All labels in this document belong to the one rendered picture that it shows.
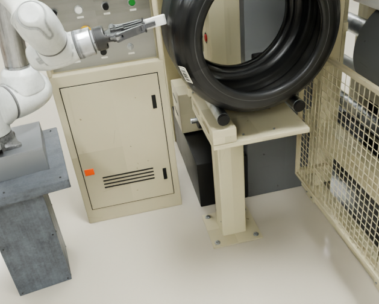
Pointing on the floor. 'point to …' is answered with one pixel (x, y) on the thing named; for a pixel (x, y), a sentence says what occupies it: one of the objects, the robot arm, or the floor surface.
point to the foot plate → (209, 221)
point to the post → (215, 10)
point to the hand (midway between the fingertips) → (155, 22)
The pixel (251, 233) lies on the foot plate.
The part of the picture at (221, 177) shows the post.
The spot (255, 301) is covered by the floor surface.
